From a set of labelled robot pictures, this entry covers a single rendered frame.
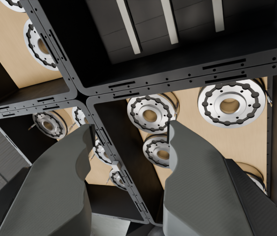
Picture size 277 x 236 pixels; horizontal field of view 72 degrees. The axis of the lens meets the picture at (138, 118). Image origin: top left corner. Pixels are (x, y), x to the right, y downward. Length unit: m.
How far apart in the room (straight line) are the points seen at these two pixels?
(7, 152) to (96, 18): 2.35
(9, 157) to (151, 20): 2.45
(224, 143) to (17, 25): 0.50
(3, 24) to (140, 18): 0.30
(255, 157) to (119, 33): 0.37
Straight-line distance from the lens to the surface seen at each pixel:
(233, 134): 0.43
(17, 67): 0.57
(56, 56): 0.32
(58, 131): 0.56
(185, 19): 0.34
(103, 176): 0.68
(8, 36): 0.54
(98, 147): 0.52
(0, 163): 2.60
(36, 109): 0.42
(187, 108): 0.39
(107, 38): 0.38
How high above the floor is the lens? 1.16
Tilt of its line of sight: 49 degrees down
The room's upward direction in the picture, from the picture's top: 152 degrees counter-clockwise
